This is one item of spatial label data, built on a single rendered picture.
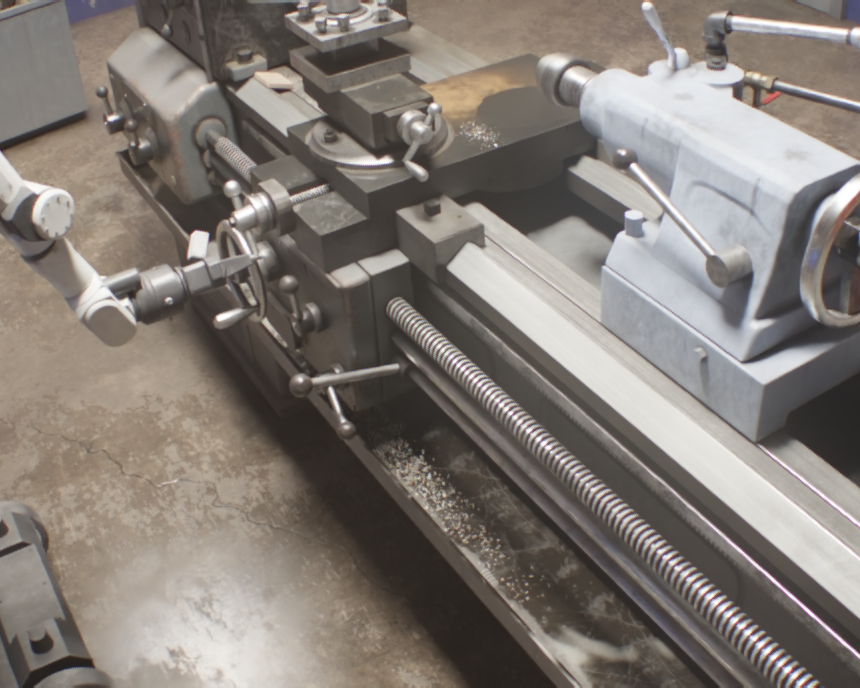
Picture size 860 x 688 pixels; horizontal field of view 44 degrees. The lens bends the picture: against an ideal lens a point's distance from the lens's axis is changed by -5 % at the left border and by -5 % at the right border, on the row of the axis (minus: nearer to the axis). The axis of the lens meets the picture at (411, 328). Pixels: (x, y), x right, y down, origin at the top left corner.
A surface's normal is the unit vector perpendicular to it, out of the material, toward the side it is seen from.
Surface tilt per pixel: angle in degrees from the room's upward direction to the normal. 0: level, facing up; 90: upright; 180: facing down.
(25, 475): 0
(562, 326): 36
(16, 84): 90
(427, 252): 90
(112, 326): 100
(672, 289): 61
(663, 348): 90
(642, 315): 90
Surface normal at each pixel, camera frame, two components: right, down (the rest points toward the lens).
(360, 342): 0.51, 0.48
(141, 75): -0.52, -0.50
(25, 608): -0.07, -0.80
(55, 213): 0.83, 0.23
